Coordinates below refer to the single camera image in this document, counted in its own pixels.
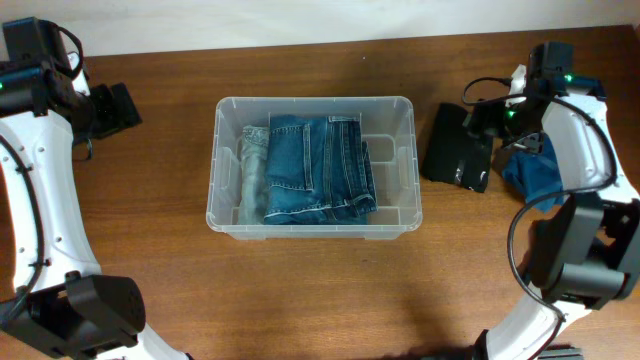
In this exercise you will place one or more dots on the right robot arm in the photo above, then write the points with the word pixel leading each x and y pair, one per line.
pixel 587 254

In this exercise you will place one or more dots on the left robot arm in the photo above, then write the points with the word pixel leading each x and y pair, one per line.
pixel 64 305

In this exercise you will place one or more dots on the clear plastic storage bin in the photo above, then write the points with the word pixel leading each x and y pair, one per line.
pixel 387 124

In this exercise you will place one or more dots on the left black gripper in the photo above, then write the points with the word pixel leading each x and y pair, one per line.
pixel 115 118

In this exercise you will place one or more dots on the blue taped shirt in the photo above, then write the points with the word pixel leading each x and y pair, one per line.
pixel 534 175

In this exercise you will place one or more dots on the dark blue jeans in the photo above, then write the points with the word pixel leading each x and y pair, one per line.
pixel 318 172

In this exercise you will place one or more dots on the black taped shirt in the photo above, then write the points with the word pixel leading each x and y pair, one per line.
pixel 455 157

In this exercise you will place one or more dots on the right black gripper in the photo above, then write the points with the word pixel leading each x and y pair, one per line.
pixel 490 117

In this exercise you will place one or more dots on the light blue jeans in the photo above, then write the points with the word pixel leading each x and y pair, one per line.
pixel 254 191

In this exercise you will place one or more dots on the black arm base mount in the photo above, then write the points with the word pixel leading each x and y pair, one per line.
pixel 562 353

